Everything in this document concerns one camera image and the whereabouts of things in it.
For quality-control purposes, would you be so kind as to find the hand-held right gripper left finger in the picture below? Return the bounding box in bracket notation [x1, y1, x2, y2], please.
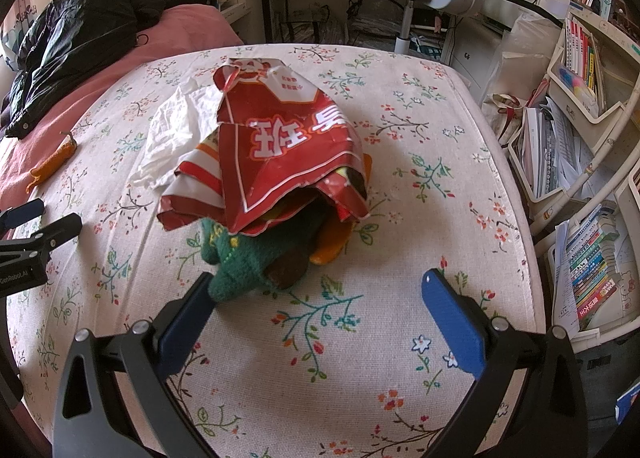
[52, 272, 217, 458]

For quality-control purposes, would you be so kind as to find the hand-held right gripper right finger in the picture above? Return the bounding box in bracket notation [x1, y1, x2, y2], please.
[420, 268, 591, 458]

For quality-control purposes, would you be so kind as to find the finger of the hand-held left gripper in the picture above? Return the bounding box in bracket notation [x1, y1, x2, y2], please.
[0, 213, 83, 261]
[0, 198, 45, 233]

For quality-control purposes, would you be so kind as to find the red snack wrapper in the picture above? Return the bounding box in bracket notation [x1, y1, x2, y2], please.
[156, 56, 372, 237]

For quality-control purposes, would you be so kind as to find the green knitted toy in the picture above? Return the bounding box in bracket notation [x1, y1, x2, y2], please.
[200, 154, 375, 303]

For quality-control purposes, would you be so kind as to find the floral tablecloth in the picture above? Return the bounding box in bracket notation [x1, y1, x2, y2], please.
[5, 44, 548, 458]

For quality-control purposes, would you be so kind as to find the crumpled white tissue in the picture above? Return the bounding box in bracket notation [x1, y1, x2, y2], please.
[131, 82, 226, 191]

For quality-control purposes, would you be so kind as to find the printed pillow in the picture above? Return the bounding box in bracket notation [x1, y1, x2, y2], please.
[0, 2, 28, 73]

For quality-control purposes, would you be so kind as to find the black jacket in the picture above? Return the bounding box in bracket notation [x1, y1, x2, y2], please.
[0, 0, 168, 139]

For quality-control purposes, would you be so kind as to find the blue yellow box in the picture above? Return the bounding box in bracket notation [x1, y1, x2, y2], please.
[615, 378, 640, 424]

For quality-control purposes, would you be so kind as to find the stack of papers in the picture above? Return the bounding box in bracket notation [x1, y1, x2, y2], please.
[515, 102, 596, 199]

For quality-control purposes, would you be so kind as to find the pink blanket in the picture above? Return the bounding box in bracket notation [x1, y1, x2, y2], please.
[0, 5, 246, 209]

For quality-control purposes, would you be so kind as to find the white tiered book rack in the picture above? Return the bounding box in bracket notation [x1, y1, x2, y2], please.
[507, 2, 640, 339]

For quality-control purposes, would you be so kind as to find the white plastic bag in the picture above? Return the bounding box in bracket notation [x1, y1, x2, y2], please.
[500, 12, 566, 103]

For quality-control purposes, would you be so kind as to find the tote bag with red handles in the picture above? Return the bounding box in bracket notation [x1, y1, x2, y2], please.
[482, 92, 531, 149]

